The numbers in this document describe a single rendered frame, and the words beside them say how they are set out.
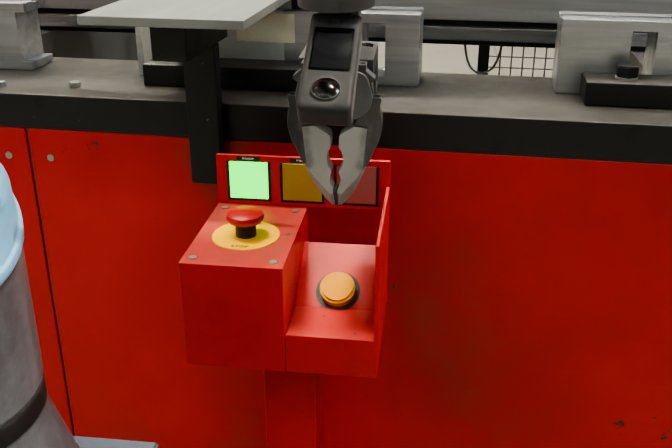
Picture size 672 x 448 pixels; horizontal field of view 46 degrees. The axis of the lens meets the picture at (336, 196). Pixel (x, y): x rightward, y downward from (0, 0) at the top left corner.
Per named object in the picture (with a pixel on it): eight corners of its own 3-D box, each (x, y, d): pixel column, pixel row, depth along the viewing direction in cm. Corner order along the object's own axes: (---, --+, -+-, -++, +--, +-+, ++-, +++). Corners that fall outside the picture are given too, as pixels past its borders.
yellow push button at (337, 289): (319, 309, 86) (317, 301, 84) (323, 278, 88) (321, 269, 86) (354, 312, 85) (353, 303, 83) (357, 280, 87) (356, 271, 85)
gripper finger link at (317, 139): (342, 183, 84) (341, 101, 80) (335, 209, 79) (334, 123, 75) (313, 182, 84) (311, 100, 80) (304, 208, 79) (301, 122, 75)
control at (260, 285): (186, 364, 83) (172, 207, 76) (225, 290, 97) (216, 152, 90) (376, 378, 80) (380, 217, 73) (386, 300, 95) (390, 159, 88)
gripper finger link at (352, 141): (371, 184, 84) (372, 102, 79) (366, 211, 78) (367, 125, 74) (342, 183, 84) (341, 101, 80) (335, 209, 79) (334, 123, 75)
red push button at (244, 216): (223, 247, 82) (221, 216, 81) (232, 231, 86) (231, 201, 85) (260, 249, 82) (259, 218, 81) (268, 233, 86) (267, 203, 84)
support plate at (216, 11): (77, 25, 82) (76, 15, 82) (169, -10, 106) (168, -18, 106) (244, 30, 79) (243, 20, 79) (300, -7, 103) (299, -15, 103)
